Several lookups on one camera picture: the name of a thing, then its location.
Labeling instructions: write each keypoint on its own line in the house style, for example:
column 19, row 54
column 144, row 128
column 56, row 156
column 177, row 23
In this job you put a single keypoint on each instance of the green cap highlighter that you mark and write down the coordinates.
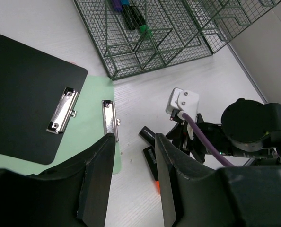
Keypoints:
column 139, row 22

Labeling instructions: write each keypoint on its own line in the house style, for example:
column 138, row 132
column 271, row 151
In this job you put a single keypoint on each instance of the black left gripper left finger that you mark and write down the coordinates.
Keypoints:
column 73, row 193

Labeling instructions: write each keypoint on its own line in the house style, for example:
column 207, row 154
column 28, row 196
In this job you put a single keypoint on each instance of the green clipboard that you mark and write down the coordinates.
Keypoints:
column 82, row 131

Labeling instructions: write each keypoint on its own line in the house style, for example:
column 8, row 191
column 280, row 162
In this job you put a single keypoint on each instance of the green wire mesh desk organizer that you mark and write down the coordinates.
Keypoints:
column 182, row 31

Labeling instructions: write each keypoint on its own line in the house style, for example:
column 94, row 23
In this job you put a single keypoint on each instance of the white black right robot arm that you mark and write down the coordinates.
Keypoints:
column 247, row 129

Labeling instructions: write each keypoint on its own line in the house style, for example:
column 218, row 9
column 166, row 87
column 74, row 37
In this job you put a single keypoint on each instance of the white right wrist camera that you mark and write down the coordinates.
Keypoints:
column 183, row 100

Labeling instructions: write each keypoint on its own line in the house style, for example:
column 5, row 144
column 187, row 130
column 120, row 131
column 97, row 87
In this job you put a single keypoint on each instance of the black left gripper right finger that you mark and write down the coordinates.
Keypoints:
column 194, row 195

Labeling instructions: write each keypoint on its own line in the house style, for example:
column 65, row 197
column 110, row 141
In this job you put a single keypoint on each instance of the blue cap highlighter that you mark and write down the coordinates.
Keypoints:
column 125, row 3

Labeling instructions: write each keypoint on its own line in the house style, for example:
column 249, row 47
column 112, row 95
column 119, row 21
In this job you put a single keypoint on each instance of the pink cap highlighter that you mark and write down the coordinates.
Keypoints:
column 148, row 135

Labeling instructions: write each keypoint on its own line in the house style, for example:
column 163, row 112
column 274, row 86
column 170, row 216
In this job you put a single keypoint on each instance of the orange cap highlighter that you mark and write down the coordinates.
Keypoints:
column 150, row 156

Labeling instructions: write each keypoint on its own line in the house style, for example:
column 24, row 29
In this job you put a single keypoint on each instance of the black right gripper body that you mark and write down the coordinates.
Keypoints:
column 192, row 145

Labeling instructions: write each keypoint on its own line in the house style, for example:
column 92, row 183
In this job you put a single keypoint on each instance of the black clipboard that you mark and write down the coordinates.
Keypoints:
column 37, row 94

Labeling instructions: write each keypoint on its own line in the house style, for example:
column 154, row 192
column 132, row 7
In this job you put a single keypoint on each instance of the purple cap highlighter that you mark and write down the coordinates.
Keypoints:
column 116, row 5

